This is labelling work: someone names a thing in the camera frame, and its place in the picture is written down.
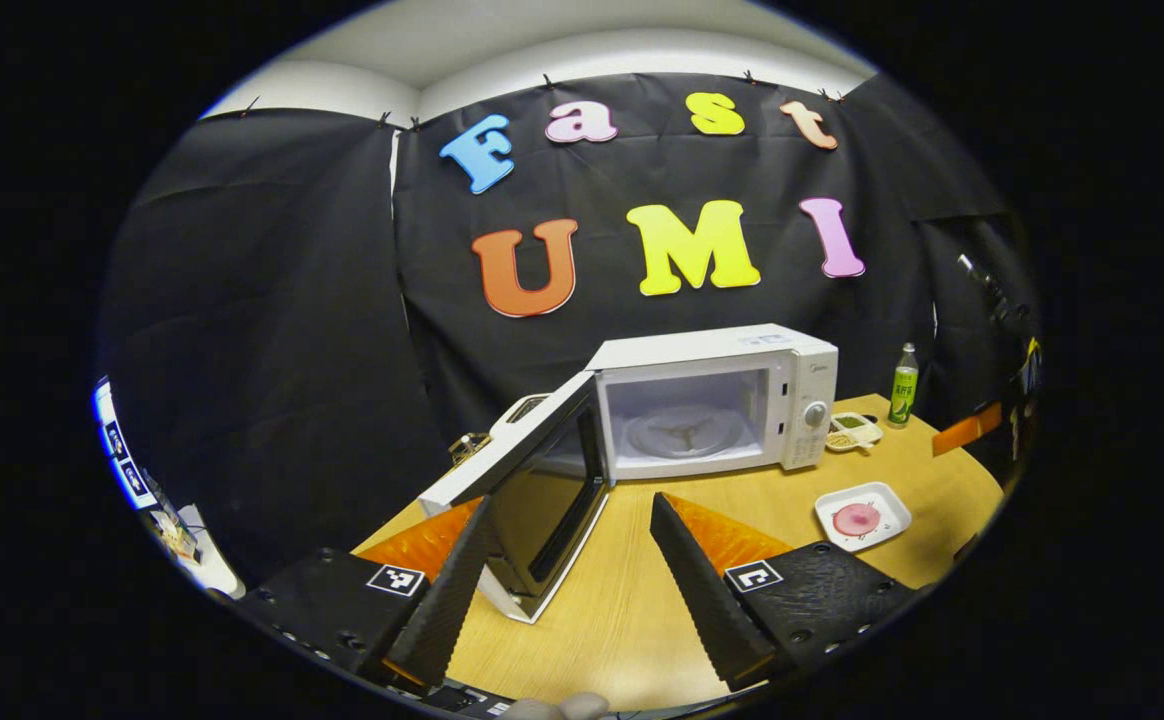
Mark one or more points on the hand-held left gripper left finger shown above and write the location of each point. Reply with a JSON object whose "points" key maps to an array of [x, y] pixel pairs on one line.
{"points": [[442, 610]]}

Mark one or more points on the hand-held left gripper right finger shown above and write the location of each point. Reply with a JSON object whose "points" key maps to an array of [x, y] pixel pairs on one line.
{"points": [[707, 600]]}

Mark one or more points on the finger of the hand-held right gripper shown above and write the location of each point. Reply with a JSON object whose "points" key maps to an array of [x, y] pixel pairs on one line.
{"points": [[967, 430]]}

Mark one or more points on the white square food plate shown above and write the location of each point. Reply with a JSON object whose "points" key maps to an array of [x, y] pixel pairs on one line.
{"points": [[887, 500]]}

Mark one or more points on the pink round food slice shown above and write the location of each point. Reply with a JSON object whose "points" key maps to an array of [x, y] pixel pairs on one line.
{"points": [[856, 520]]}

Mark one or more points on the white microwave oven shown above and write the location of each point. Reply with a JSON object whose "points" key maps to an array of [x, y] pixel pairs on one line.
{"points": [[702, 350]]}

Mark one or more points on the green label drink bottle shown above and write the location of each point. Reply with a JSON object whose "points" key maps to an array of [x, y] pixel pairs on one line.
{"points": [[903, 390]]}

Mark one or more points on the white divided bean dish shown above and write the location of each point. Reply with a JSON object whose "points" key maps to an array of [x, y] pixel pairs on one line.
{"points": [[857, 432]]}

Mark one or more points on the glass turntable plate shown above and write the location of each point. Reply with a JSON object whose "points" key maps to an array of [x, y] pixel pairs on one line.
{"points": [[712, 440]]}

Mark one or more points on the small metallic object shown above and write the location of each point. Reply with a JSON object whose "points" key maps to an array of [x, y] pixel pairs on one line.
{"points": [[469, 448]]}

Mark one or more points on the white toaster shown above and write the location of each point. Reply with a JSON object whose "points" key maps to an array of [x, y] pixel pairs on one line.
{"points": [[517, 415]]}

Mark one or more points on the cluttered white side table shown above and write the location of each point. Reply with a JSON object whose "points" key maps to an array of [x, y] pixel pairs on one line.
{"points": [[197, 550]]}

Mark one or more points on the blue and white panel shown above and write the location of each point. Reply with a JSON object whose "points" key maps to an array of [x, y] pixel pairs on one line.
{"points": [[120, 450]]}

